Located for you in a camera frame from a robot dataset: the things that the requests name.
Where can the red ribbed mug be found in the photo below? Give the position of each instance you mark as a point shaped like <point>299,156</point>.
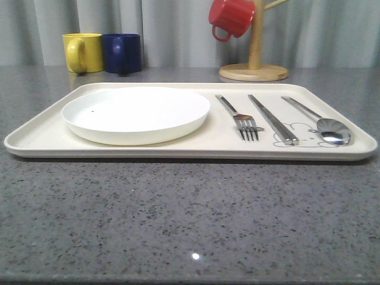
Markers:
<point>230,18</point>

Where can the silver metal fork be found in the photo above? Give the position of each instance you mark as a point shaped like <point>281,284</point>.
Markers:
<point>245,124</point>

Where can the dark blue mug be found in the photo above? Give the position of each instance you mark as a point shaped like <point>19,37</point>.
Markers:
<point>122,53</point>

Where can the wooden mug tree stand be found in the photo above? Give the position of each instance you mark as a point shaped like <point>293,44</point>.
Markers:
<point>254,70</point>

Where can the yellow mug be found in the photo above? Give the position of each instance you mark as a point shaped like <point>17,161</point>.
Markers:
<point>83,52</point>

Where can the white round plate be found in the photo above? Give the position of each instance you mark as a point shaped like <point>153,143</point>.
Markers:
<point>136,115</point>

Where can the silver metal spoon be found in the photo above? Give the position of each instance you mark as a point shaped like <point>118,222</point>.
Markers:
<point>331,130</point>

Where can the cream rabbit serving tray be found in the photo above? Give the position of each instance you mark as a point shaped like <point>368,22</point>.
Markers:
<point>47,135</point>

